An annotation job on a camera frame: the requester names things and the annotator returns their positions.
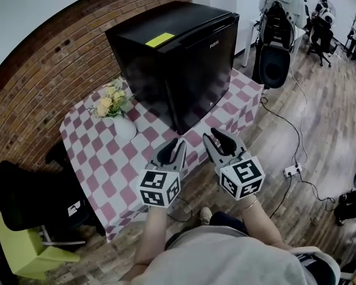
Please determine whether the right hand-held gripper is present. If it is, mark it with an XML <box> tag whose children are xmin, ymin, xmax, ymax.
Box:
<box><xmin>202</xmin><ymin>128</ymin><xmax>266</xmax><ymax>201</ymax></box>

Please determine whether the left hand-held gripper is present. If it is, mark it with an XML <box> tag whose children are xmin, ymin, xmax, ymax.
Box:
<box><xmin>137</xmin><ymin>137</ymin><xmax>187</xmax><ymax>210</ymax></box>

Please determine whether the person's right forearm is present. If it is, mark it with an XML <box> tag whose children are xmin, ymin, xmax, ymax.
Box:
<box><xmin>241</xmin><ymin>194</ymin><xmax>288</xmax><ymax>246</ymax></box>

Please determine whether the person's left forearm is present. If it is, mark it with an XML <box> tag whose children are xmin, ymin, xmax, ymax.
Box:
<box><xmin>133</xmin><ymin>205</ymin><xmax>170</xmax><ymax>268</ymax></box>

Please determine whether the black mini fridge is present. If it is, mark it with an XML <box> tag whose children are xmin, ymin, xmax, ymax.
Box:
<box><xmin>104</xmin><ymin>1</ymin><xmax>238</xmax><ymax>135</ymax></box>

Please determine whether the white vase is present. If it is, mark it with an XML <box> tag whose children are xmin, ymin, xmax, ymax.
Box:
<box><xmin>112</xmin><ymin>115</ymin><xmax>138</xmax><ymax>141</ymax></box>

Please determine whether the pink white checkered tablecloth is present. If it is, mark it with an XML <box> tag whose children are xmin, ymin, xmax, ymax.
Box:
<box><xmin>59</xmin><ymin>68</ymin><xmax>265</xmax><ymax>243</ymax></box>

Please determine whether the person's beige shoe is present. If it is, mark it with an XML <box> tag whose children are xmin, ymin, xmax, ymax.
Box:
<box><xmin>199</xmin><ymin>207</ymin><xmax>213</xmax><ymax>226</ymax></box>

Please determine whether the person's dark trouser leg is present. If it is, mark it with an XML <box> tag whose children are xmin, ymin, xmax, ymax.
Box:
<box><xmin>166</xmin><ymin>211</ymin><xmax>250</xmax><ymax>249</ymax></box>

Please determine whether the white power strip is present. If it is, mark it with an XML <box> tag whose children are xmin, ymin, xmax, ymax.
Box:
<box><xmin>284</xmin><ymin>163</ymin><xmax>303</xmax><ymax>178</ymax></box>

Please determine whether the yellow flower bouquet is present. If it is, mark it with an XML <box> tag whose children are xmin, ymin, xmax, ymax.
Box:
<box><xmin>87</xmin><ymin>78</ymin><xmax>135</xmax><ymax>120</ymax></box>

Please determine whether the black speaker on stand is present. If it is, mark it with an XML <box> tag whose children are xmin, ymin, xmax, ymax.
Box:
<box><xmin>251</xmin><ymin>1</ymin><xmax>295</xmax><ymax>89</ymax></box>

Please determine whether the person's grey sweatshirt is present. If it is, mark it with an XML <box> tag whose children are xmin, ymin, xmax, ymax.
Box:
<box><xmin>130</xmin><ymin>226</ymin><xmax>342</xmax><ymax>285</ymax></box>

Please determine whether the white printed tag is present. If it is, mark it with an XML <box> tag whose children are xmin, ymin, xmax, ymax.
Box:
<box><xmin>67</xmin><ymin>199</ymin><xmax>82</xmax><ymax>217</ymax></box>

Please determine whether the yellow sticker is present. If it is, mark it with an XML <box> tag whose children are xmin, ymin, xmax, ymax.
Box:
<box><xmin>145</xmin><ymin>32</ymin><xmax>175</xmax><ymax>48</ymax></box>

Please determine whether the black rolling stool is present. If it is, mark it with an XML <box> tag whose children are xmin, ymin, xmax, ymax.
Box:
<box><xmin>333</xmin><ymin>162</ymin><xmax>356</xmax><ymax>227</ymax></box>

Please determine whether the lime green chair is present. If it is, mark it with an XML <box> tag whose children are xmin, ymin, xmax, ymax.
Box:
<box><xmin>0</xmin><ymin>212</ymin><xmax>81</xmax><ymax>281</ymax></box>

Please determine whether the black cable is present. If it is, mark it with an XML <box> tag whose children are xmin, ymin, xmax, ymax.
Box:
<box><xmin>167</xmin><ymin>196</ymin><xmax>193</xmax><ymax>223</ymax></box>
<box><xmin>269</xmin><ymin>173</ymin><xmax>336</xmax><ymax>219</ymax></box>
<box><xmin>260</xmin><ymin>97</ymin><xmax>302</xmax><ymax>167</ymax></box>

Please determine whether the gold bracelet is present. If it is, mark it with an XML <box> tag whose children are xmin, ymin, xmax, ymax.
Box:
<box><xmin>241</xmin><ymin>198</ymin><xmax>259</xmax><ymax>212</ymax></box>

